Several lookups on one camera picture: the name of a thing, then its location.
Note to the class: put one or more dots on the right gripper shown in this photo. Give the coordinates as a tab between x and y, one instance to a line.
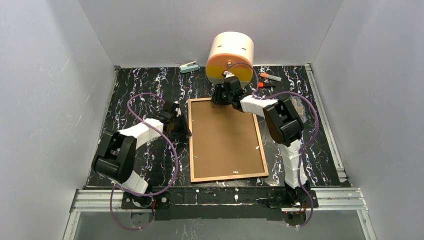
227	81

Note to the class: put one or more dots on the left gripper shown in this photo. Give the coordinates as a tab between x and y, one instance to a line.
182	125

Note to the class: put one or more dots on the wooden picture frame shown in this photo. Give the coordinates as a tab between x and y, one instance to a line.
228	177

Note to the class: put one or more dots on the brown cardboard backing board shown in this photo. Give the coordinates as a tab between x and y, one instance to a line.
225	139

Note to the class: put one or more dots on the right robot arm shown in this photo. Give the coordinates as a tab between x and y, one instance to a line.
285	127

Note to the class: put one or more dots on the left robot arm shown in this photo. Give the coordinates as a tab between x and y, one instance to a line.
116	151

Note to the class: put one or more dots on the orange capped black marker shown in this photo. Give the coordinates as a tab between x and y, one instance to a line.
266	85

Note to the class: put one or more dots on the teal white stapler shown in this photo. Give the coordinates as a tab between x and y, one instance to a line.
189	67

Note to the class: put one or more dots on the round pastel drawer box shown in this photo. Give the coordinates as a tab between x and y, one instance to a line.
230	51

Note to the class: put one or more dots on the orange capped grey marker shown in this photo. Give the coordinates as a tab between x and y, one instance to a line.
270	77

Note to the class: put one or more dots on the clear bag of clips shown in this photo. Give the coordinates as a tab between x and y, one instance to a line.
299	107

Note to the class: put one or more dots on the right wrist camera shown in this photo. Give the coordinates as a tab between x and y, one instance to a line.
226	74

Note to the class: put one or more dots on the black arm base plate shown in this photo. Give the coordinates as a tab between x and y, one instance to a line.
180	203

